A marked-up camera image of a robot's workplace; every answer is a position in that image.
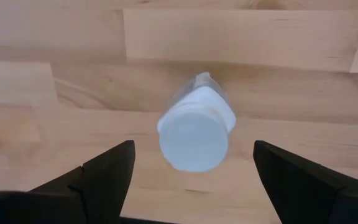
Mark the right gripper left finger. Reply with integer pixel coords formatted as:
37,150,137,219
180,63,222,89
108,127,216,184
0,139,136,224

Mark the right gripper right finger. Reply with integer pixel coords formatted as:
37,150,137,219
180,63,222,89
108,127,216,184
252,139,358,224

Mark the clear bottle tabbed white cap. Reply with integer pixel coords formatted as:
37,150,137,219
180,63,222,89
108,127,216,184
156,71,237,174

